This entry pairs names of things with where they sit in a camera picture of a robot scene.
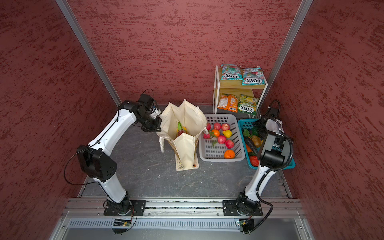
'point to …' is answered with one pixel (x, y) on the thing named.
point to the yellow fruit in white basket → (228, 133)
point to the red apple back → (217, 126)
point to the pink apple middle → (221, 139)
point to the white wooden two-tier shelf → (234, 87)
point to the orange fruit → (229, 154)
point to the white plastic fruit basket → (220, 152)
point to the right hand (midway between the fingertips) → (255, 130)
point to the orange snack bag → (226, 101)
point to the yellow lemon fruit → (184, 129)
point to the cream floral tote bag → (184, 146)
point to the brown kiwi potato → (256, 141)
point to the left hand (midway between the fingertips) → (159, 132)
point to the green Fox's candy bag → (248, 104)
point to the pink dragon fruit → (180, 130)
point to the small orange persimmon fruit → (215, 132)
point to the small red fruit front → (229, 144)
